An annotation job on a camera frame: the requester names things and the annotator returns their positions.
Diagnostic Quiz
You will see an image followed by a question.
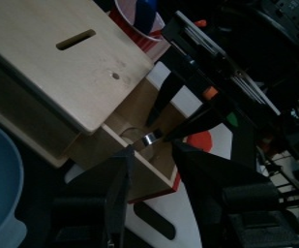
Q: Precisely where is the white cutting board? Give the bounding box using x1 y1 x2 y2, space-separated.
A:
63 61 235 248

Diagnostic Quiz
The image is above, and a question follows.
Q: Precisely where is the wooden drawer with red front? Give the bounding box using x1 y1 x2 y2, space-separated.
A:
65 77 189 204

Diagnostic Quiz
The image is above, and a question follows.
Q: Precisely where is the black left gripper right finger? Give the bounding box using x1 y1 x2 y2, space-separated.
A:
171 139 299 248

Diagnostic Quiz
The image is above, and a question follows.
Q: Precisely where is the round metal dough cutter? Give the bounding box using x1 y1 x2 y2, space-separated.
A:
119 126 163 163

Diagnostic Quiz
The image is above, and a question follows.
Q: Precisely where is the wooden drawer cabinet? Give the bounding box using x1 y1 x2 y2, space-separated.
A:
0 0 155 169

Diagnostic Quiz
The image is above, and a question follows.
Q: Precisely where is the red white blue cup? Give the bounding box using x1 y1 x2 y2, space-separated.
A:
107 0 169 54

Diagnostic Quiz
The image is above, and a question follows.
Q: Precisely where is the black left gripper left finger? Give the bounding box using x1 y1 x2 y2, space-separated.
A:
47 144 137 248

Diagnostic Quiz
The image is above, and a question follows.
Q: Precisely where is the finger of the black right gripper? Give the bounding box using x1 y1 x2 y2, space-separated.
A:
146 71 189 129
163 105 237 143

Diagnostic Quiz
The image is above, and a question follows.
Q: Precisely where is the green toy carrot top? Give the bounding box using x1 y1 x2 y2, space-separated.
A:
225 111 239 128

